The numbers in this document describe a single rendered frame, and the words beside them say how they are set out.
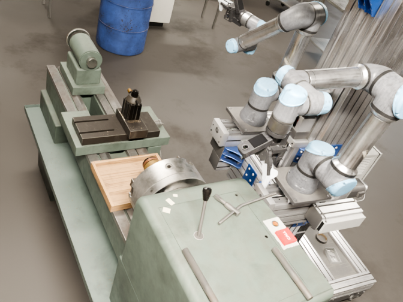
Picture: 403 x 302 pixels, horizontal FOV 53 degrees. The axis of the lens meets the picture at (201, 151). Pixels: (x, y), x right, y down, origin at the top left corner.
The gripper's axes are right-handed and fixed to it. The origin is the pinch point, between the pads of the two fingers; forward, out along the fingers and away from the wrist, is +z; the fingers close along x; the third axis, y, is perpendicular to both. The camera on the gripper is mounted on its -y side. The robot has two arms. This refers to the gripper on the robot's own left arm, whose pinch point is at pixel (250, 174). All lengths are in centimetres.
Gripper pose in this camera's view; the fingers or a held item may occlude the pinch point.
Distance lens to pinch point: 143.9
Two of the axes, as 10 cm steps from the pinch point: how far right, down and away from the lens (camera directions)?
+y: 8.4, -1.2, 5.3
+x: -4.6, -6.5, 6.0
